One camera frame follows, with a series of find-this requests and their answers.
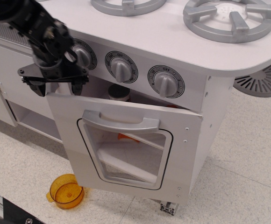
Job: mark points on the left silver burner grate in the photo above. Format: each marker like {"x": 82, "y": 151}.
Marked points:
{"x": 127, "y": 7}

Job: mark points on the silver burner grate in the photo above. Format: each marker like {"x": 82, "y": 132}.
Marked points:
{"x": 127, "y": 7}
{"x": 228, "y": 21}

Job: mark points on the orange transparent toy pot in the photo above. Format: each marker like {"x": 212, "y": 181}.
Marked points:
{"x": 65, "y": 192}

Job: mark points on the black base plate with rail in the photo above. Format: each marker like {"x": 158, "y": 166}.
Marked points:
{"x": 12, "y": 214}

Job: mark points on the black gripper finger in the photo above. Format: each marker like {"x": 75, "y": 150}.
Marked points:
{"x": 76, "y": 87}
{"x": 39, "y": 89}

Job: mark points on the middle grey stove knob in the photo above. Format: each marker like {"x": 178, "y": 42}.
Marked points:
{"x": 121, "y": 67}

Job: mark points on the left grey stove knob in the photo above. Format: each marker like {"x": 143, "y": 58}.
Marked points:
{"x": 86, "y": 55}

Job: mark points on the white toy kitchen stove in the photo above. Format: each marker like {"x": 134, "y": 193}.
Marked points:
{"x": 208, "y": 68}

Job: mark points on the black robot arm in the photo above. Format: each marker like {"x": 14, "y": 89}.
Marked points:
{"x": 49, "y": 38}

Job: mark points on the toy can red label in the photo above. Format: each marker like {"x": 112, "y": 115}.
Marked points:
{"x": 119, "y": 93}

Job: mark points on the grey stove knob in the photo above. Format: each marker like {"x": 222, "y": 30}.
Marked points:
{"x": 121, "y": 67}
{"x": 166, "y": 81}
{"x": 86, "y": 55}

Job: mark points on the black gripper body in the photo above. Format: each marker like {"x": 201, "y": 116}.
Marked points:
{"x": 62, "y": 72}

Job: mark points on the silver oven door handle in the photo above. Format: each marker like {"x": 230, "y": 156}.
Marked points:
{"x": 94, "y": 119}

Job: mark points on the aluminium extrusion foot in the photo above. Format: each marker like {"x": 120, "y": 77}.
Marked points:
{"x": 169, "y": 207}

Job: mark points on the right silver burner grate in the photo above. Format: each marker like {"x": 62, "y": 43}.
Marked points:
{"x": 228, "y": 21}

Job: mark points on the white oven door with window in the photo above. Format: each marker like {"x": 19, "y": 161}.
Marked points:
{"x": 159, "y": 167}

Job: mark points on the right grey stove knob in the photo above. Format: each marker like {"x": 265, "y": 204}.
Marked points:
{"x": 166, "y": 81}

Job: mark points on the grey slotted round disc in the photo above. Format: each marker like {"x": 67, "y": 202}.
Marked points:
{"x": 257, "y": 84}

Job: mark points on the orange white toy lower shelf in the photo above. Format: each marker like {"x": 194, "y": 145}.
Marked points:
{"x": 121, "y": 136}

